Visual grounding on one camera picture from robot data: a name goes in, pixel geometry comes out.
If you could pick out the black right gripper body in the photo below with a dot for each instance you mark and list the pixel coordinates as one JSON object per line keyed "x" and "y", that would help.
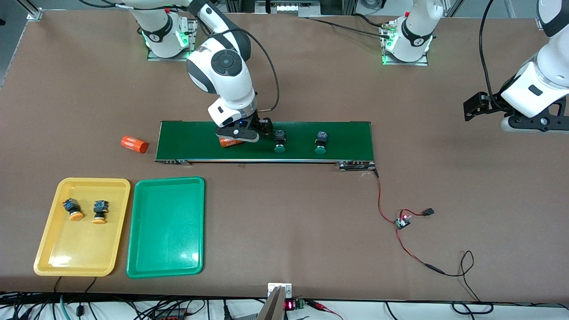
{"x": 259, "y": 122}

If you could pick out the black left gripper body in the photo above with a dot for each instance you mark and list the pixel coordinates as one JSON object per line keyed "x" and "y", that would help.
{"x": 494, "y": 103}

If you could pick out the green mushroom push button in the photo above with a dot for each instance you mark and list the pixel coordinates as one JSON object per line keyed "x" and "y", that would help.
{"x": 279, "y": 141}
{"x": 320, "y": 142}

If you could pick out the orange cylinder white print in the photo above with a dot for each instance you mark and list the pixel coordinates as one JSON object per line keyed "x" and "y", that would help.
{"x": 231, "y": 145}
{"x": 134, "y": 144}

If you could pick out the yellow mushroom push button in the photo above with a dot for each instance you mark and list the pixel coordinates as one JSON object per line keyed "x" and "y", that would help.
{"x": 100, "y": 209}
{"x": 72, "y": 208}

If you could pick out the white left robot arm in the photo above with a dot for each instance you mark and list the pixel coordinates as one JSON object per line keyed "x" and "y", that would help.
{"x": 418, "y": 35}

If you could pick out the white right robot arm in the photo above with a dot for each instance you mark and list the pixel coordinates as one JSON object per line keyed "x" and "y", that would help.
{"x": 222, "y": 75}

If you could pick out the green conveyor belt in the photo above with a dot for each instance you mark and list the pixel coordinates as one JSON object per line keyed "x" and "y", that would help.
{"x": 346, "y": 142}

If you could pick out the white lit control unit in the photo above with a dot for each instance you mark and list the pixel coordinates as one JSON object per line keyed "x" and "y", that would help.
{"x": 286, "y": 8}

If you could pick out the small black controller board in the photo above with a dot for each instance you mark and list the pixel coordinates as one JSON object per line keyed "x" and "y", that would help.
{"x": 402, "y": 222}

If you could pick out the green plastic tray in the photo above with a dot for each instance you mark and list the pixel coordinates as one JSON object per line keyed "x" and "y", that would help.
{"x": 166, "y": 226}

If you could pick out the red digit display module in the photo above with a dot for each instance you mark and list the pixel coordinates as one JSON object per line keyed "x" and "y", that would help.
{"x": 290, "y": 305}

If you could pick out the red black test lead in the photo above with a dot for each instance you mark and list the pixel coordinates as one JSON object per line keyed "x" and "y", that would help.
{"x": 321, "y": 306}

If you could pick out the red connector block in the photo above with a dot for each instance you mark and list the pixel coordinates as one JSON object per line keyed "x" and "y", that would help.
{"x": 169, "y": 316}

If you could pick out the yellow plastic tray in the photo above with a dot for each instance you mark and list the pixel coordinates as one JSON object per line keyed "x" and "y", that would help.
{"x": 66, "y": 249}

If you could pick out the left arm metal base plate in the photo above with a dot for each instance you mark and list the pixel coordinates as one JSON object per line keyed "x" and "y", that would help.
{"x": 404, "y": 63}

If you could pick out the aluminium frame post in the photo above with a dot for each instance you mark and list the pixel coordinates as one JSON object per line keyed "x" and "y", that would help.
{"x": 453, "y": 6}
{"x": 34, "y": 12}

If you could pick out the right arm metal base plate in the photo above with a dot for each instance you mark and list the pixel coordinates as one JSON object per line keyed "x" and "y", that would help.
{"x": 178, "y": 58}

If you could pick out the grey metal camera mount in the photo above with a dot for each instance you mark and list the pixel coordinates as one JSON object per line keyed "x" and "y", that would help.
{"x": 273, "y": 306}

